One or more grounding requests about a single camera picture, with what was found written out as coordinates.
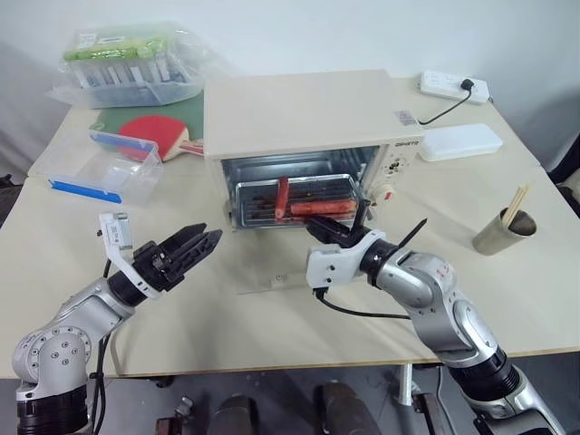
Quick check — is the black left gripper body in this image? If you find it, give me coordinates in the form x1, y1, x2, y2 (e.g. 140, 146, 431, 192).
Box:
133, 242, 191, 291

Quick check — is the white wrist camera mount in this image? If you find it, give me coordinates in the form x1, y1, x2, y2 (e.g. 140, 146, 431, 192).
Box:
305, 229, 388, 290
97, 211, 165, 301

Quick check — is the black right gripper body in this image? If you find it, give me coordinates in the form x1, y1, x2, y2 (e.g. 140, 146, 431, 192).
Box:
325, 227, 363, 249

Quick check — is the metal baking tray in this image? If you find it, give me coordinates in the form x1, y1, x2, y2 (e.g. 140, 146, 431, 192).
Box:
234, 174, 363, 227

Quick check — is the dark green mat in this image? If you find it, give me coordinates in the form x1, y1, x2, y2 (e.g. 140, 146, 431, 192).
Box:
92, 92, 205, 150

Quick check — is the black fabric item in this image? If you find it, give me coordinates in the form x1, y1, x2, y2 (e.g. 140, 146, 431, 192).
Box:
0, 173, 22, 227

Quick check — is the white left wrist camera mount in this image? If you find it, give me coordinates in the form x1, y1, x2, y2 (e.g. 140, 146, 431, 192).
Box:
97, 211, 165, 301

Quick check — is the white rectangular plastic box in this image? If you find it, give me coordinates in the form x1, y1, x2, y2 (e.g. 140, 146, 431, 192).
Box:
416, 122, 504, 162

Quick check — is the clear plastic storage bin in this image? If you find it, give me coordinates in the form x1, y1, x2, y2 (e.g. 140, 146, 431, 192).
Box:
58, 26, 205, 110

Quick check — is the white oven knob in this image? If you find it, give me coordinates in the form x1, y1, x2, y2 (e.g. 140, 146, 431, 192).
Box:
372, 183, 394, 208

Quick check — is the wooden skewer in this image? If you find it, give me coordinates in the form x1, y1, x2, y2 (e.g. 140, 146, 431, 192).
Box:
504, 183, 527, 227
506, 182, 530, 226
507, 182, 534, 224

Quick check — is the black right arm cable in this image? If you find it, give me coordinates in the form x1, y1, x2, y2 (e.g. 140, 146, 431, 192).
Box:
311, 286, 413, 321

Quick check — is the clear lid with blue latch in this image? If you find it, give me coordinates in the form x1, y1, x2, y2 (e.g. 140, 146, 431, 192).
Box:
27, 134, 124, 204

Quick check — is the red warning sticker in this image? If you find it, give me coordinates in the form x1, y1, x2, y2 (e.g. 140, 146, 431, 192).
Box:
392, 110, 419, 129

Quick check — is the cream toaster oven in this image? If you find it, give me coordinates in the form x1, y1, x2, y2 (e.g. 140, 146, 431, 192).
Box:
202, 68, 427, 232

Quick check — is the black pointed strap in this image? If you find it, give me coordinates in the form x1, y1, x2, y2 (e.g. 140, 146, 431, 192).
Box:
400, 218, 430, 250

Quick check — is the clear plastic bag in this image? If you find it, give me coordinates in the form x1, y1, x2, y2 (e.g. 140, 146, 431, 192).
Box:
43, 20, 230, 111

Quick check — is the clear container with blue latch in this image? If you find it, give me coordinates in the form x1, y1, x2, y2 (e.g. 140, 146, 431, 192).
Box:
88, 128, 165, 208

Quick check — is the glass toaster oven door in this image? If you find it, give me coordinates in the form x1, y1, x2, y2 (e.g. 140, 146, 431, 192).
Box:
228, 221, 363, 296

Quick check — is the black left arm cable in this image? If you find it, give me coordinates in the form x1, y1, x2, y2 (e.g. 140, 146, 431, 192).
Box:
88, 257, 113, 435

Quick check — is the red table tennis paddle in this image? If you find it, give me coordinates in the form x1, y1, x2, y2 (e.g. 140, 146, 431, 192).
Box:
117, 115, 205, 163

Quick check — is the white power strip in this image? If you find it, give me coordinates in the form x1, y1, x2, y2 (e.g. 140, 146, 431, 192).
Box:
417, 71, 490, 105

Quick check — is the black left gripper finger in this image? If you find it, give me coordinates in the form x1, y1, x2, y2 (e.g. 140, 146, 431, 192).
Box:
180, 229, 224, 273
165, 221, 208, 255

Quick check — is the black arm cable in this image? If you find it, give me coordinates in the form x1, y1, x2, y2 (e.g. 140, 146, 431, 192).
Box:
88, 257, 113, 435
311, 286, 413, 321

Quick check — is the dark red metal block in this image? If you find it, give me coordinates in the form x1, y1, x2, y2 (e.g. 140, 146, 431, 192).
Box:
410, 392, 450, 435
155, 397, 194, 435

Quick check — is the white table leg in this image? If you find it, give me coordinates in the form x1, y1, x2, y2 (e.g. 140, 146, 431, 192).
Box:
392, 362, 416, 405

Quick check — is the red sausage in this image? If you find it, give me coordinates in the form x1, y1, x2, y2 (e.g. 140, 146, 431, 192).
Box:
274, 176, 290, 222
289, 200, 357, 217

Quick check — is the brass metal cup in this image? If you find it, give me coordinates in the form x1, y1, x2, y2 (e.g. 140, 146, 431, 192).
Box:
472, 207, 538, 257

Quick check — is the green packet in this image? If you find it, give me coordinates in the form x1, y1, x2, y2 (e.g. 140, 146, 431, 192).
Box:
63, 34, 169, 63

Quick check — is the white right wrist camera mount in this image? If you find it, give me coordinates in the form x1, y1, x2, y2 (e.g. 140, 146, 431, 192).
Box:
305, 229, 388, 290

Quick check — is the black power cord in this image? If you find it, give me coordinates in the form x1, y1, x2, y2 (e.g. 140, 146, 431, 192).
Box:
416, 88, 472, 126

